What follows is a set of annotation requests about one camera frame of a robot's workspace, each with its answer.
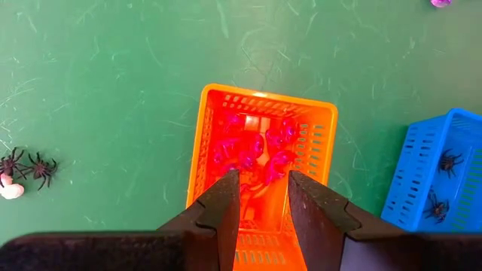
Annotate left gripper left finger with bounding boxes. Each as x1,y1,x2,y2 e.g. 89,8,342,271
0,169,241,271

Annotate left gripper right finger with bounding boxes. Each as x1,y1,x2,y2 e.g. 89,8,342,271
288,169,482,271

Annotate black plastic spider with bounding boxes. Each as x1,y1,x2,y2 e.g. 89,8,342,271
0,146,28,188
423,190,451,225
25,151,59,191
436,148,466,180

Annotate white plastic skeleton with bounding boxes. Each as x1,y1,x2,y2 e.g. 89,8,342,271
0,173,26,200

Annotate orange plastic basket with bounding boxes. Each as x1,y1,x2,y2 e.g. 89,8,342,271
186,83,339,271

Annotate blue plastic basket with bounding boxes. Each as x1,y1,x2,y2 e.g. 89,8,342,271
380,108,482,233

